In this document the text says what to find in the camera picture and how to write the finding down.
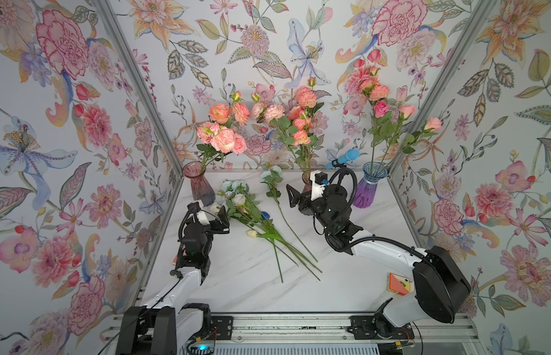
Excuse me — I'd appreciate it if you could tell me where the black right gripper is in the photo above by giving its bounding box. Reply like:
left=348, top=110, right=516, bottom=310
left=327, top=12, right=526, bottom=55
left=290, top=185, right=336, bottom=236

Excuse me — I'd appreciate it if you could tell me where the coral pink rose spray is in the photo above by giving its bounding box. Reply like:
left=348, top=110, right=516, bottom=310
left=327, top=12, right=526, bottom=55
left=290, top=114, right=318, bottom=172

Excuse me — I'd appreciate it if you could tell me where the large peach peony stem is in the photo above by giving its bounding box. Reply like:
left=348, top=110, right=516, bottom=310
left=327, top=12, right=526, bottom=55
left=232, top=134, right=247, bottom=155

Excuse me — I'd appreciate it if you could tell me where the pale pink peony stem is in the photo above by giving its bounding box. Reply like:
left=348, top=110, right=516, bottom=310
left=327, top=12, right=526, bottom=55
left=251, top=93, right=301, bottom=170

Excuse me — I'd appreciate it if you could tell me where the pale pink carnation pair stem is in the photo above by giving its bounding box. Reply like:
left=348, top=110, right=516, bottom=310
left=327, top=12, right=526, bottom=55
left=197, top=121, right=235, bottom=172

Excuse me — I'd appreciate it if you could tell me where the coral pink carnation stem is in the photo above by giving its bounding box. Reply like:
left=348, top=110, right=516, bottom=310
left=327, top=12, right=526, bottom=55
left=290, top=80, right=327, bottom=135

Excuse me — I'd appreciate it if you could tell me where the magenta rose stem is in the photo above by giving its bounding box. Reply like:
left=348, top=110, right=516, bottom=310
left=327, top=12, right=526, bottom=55
left=371, top=99, right=391, bottom=164

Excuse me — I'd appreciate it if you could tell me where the coral carnation spray stem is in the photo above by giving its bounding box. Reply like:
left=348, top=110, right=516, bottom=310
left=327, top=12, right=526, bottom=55
left=343, top=65, right=390, bottom=148

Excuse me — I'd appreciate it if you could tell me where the light pink rose stem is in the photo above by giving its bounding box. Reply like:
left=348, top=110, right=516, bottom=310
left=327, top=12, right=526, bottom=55
left=380, top=105, right=417, bottom=165
left=390, top=118, right=443, bottom=158

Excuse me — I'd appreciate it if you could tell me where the single pink rose stem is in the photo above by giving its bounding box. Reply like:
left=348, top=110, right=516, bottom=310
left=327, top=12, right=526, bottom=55
left=286, top=106, right=320, bottom=172

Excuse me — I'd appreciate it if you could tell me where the coral rose spray stem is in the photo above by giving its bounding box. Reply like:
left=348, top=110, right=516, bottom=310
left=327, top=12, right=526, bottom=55
left=209, top=91, right=251, bottom=128

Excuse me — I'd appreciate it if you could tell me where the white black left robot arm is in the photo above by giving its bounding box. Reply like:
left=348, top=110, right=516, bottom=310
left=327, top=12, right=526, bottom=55
left=112, top=202, right=229, bottom=354

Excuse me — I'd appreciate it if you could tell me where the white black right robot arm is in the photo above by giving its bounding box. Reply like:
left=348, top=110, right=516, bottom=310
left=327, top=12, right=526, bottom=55
left=286, top=167, right=472, bottom=339

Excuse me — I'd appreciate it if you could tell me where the pink ribbed glass vase centre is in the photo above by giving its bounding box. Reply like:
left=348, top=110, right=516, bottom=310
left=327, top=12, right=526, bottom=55
left=302, top=171, right=312, bottom=193

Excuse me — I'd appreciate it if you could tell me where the pink ribbed glass vase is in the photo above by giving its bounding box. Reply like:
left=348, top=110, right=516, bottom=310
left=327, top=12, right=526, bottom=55
left=182, top=161, right=216, bottom=206
left=302, top=171, right=312, bottom=193

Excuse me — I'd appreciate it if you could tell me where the bunch of artificial flowers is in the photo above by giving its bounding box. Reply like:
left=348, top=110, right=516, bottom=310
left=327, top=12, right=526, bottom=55
left=210, top=180, right=322, bottom=282

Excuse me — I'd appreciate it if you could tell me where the pink ribbed glass vase left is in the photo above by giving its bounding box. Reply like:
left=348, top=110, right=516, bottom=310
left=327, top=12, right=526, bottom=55
left=182, top=161, right=216, bottom=206

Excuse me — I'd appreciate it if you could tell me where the blue purple glass vase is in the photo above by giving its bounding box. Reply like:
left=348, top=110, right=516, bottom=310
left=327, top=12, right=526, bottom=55
left=353, top=162, right=388, bottom=209

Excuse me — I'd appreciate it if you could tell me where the blue microphone on black stand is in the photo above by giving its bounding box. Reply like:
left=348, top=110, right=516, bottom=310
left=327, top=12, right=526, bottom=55
left=325, top=149, right=361, bottom=170

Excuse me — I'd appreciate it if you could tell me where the orange pink card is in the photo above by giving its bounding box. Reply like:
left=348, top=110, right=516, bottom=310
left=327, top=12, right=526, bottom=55
left=387, top=273, right=415, bottom=296

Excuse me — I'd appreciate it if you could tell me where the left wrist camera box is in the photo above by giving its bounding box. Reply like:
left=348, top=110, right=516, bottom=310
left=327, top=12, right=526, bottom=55
left=196, top=210, right=210, bottom=226

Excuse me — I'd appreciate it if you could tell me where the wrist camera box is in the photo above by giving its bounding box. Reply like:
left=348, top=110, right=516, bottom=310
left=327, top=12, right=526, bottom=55
left=309, top=170, right=329, bottom=201
left=196, top=210, right=210, bottom=226

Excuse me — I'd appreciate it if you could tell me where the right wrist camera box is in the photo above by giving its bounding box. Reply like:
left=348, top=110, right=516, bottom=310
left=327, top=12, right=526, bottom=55
left=309, top=170, right=329, bottom=201

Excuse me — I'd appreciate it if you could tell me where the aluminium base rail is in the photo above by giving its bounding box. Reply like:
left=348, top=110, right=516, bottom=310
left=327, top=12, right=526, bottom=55
left=101, top=311, right=481, bottom=355

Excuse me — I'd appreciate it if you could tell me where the right corner aluminium post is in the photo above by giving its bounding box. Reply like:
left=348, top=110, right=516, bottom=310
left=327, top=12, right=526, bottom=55
left=387, top=0, right=487, bottom=174

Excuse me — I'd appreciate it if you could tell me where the corner aluminium post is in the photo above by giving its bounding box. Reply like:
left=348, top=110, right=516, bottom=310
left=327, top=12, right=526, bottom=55
left=93, top=0, right=182, bottom=174
left=387, top=0, right=487, bottom=174

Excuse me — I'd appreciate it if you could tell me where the left corner aluminium post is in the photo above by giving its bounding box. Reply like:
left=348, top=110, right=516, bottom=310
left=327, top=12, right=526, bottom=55
left=93, top=0, right=182, bottom=174

